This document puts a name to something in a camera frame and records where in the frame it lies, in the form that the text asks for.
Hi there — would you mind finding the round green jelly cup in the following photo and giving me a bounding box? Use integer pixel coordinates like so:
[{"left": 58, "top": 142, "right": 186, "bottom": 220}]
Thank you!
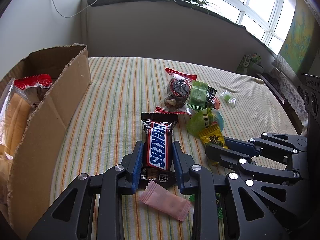
[{"left": 186, "top": 108, "right": 224, "bottom": 137}]

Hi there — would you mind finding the light green cake packet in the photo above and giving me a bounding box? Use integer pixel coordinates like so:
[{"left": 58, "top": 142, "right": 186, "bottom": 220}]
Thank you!
[{"left": 187, "top": 81, "right": 208, "bottom": 111}]

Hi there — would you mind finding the green snack box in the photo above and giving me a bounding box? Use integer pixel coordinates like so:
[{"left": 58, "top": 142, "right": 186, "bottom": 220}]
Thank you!
[{"left": 236, "top": 53, "right": 261, "bottom": 75}]

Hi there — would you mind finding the yellow snack packet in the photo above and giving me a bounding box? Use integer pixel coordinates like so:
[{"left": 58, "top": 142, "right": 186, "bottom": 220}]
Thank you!
[{"left": 197, "top": 123, "right": 229, "bottom": 166}]

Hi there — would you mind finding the bagged sponge cake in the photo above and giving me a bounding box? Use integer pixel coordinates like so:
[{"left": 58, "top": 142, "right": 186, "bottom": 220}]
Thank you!
[{"left": 1, "top": 77, "right": 31, "bottom": 205}]

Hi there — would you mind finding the black printed snack packet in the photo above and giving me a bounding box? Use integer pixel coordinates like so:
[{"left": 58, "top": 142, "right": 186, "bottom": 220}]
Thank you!
[{"left": 206, "top": 86, "right": 217, "bottom": 106}]

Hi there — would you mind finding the Snickers bar English label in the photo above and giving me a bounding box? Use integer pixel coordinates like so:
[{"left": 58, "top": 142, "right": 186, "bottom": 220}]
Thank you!
[{"left": 140, "top": 113, "right": 178, "bottom": 189}]

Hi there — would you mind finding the wall map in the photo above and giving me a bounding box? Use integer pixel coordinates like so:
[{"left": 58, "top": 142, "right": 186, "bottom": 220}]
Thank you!
[{"left": 279, "top": 0, "right": 316, "bottom": 74}]

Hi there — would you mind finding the small clear green candy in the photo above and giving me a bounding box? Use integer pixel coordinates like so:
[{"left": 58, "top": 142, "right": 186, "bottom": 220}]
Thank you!
[{"left": 220, "top": 90, "right": 236, "bottom": 108}]

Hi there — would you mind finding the red clear nut bag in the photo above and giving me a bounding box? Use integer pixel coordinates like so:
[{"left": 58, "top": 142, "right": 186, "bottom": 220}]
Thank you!
[{"left": 155, "top": 68, "right": 197, "bottom": 115}]

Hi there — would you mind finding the orange candy wrapper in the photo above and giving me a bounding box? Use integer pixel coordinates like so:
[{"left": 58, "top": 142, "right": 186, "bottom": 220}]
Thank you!
[{"left": 211, "top": 96, "right": 220, "bottom": 110}]

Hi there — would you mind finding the green candy packet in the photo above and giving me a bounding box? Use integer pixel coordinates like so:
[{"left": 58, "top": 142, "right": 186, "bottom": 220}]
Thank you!
[{"left": 189, "top": 193, "right": 223, "bottom": 219}]

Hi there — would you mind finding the cardboard box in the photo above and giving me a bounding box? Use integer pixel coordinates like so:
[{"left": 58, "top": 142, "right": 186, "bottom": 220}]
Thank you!
[{"left": 1, "top": 43, "right": 91, "bottom": 239}]

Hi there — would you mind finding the red clear date bag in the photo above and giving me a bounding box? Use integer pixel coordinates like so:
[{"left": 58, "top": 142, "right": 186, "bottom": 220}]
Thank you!
[{"left": 14, "top": 74, "right": 53, "bottom": 106}]

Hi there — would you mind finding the pink candy wrapper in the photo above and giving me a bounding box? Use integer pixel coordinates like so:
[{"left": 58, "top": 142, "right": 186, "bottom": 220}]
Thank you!
[{"left": 139, "top": 181, "right": 191, "bottom": 222}]

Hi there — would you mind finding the striped tablecloth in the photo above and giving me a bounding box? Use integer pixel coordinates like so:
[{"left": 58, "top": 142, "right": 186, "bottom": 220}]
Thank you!
[{"left": 49, "top": 56, "right": 299, "bottom": 240}]

